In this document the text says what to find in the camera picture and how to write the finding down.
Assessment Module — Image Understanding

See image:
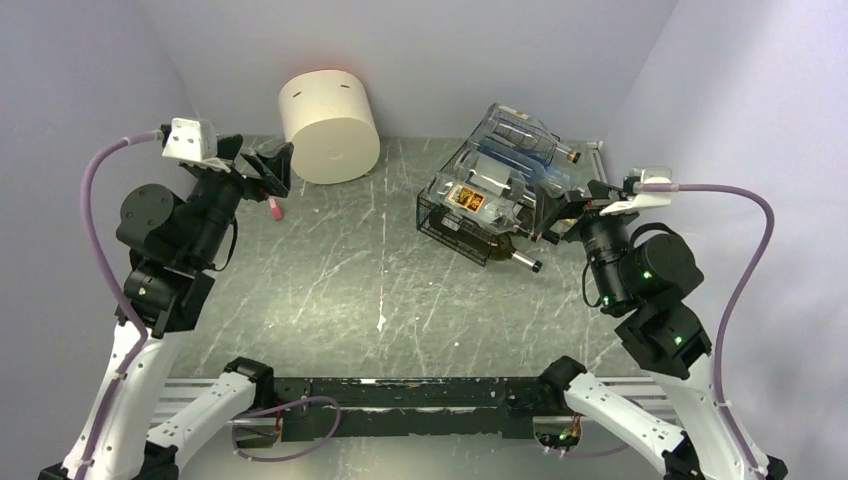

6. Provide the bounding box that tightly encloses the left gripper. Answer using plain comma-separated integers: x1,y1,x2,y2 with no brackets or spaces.
190,133,294,263

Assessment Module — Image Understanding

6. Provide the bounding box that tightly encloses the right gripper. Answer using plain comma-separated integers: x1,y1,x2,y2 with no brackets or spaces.
532,177,643,309

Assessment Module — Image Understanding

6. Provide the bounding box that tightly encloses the clear bottle gold black label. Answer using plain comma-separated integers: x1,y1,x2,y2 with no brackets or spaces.
425,173,535,234

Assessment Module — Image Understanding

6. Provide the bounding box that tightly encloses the clear square glass bottle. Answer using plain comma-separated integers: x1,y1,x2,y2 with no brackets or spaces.
482,103,582,167

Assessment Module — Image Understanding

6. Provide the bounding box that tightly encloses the clear round glass bottle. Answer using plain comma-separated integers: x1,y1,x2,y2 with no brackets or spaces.
454,150,529,201

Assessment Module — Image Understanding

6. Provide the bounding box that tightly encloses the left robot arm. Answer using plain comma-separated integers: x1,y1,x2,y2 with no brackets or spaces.
40,127,294,479

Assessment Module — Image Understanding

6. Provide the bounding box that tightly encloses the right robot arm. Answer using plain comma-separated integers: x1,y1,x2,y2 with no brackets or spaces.
538,178,788,479

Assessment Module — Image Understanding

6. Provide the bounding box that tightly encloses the dark wine bottle black cap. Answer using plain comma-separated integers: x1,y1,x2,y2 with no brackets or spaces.
515,207,534,242

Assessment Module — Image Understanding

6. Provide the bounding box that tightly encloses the blue glass bottle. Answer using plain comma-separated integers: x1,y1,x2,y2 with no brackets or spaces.
478,137,579,198

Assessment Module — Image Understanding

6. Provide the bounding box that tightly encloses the dark wine bottle bottom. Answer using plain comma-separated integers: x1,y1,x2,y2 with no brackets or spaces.
419,206,543,273

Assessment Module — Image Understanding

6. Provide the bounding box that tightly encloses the pink eraser block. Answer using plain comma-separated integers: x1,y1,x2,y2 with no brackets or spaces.
268,197,284,221

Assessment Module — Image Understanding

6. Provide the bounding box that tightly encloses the cream cylindrical container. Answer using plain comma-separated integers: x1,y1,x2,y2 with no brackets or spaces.
278,69,381,185

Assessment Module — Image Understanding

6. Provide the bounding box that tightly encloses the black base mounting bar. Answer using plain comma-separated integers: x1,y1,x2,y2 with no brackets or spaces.
275,377,572,442

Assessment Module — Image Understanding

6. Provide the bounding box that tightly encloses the black wire wine rack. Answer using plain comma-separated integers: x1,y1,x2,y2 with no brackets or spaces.
416,140,543,273

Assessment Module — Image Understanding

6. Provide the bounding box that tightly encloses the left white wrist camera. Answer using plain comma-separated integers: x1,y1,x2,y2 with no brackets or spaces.
162,117,227,170

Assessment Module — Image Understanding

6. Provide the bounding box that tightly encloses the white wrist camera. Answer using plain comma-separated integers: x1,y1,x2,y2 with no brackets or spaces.
162,117,227,170
600,167,672,216

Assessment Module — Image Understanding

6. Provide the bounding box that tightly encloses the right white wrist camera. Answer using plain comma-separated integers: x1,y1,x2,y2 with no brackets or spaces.
600,167,672,216

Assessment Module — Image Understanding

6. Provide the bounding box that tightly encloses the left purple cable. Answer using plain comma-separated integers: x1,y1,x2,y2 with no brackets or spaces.
72,130,166,480

